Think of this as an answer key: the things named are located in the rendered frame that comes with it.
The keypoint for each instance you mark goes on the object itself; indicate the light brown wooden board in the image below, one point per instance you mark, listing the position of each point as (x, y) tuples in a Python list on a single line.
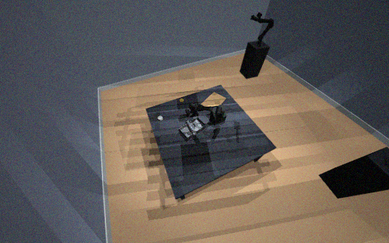
[(213, 100)]

